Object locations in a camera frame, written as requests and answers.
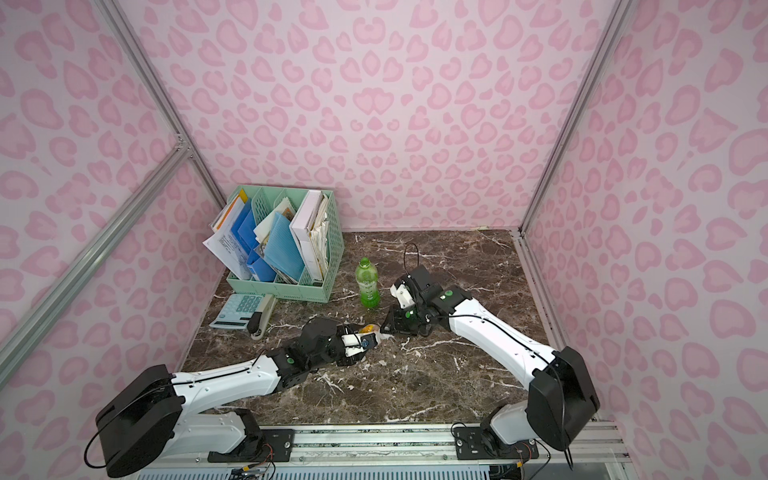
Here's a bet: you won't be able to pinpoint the pink drink bottle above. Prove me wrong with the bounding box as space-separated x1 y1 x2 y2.
357 324 394 343

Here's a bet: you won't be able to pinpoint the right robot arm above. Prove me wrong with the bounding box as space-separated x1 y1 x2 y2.
382 266 600 455

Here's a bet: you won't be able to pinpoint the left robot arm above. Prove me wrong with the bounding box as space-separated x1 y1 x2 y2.
94 317 380 479

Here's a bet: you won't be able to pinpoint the green soda bottle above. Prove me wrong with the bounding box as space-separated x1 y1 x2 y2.
355 257 380 309

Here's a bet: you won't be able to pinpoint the calculator with handset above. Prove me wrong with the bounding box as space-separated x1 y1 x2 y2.
209 294 277 340

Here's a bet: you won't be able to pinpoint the light blue folder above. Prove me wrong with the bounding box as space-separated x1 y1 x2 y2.
263 213 305 284

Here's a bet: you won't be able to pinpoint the green plastic file crate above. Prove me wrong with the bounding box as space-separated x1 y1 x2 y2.
226 185 345 303

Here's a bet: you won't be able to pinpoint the white books stack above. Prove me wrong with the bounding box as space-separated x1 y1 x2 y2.
290 190 330 283

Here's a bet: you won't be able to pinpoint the white paper sheets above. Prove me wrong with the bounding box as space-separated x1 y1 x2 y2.
203 195 251 280

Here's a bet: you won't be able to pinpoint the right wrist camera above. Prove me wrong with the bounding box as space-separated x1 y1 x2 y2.
390 282 415 309

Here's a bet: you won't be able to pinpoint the aluminium mounting rail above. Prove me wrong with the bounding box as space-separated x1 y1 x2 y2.
139 421 630 472

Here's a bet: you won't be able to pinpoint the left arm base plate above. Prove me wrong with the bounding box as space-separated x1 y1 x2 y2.
207 428 295 464

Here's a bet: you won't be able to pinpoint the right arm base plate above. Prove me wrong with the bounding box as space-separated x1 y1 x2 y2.
450 423 539 463

